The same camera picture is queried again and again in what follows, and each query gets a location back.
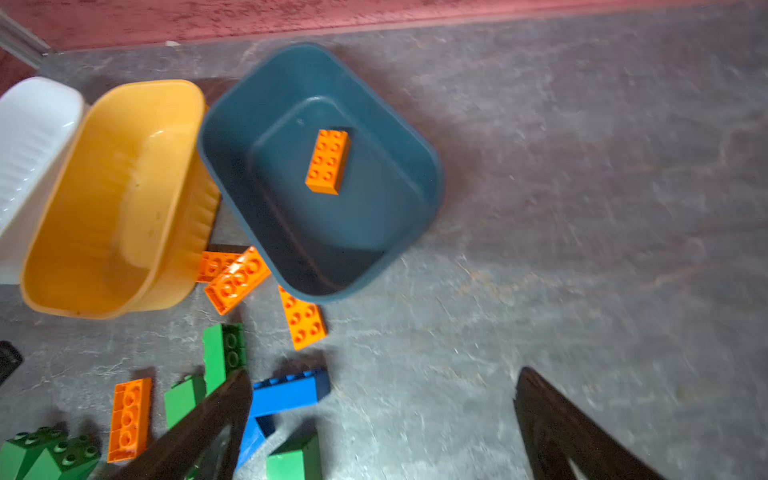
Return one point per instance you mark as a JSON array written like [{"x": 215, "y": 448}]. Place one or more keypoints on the white plastic container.
[{"x": 39, "y": 119}]

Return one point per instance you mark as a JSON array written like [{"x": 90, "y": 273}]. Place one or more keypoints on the orange lego under brick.
[{"x": 212, "y": 264}]

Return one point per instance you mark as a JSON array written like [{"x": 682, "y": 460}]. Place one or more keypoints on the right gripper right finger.
[{"x": 558, "y": 436}]

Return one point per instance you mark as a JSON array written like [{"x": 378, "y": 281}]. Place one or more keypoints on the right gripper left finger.
[{"x": 207, "y": 439}]

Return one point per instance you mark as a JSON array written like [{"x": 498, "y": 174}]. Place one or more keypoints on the green small lego centre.
[{"x": 296, "y": 459}]

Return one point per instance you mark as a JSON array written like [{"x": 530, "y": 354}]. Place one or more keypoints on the blue small lego centre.
[{"x": 257, "y": 430}]

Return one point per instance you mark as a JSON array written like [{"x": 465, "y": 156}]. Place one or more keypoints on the yellow plastic container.
[{"x": 132, "y": 209}]

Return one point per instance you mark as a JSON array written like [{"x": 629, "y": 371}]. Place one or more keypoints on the teal plastic container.
[{"x": 257, "y": 142}]

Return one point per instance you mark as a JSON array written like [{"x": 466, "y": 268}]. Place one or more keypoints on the orange lego by yellow bin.
[{"x": 237, "y": 281}]

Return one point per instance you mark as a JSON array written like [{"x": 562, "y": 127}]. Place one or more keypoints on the orange lego brick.
[{"x": 327, "y": 166}]

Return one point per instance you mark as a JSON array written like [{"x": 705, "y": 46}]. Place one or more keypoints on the blue long lego brick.
[{"x": 279, "y": 394}]

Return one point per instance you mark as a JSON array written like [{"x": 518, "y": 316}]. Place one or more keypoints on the green flat lego plate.
[{"x": 48, "y": 453}]

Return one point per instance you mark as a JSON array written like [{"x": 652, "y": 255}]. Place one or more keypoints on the orange lego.
[
  {"x": 212, "y": 264},
  {"x": 305, "y": 321},
  {"x": 130, "y": 420},
  {"x": 237, "y": 281}
]

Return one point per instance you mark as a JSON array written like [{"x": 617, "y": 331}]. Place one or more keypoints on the green long lego brick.
[{"x": 224, "y": 352}]

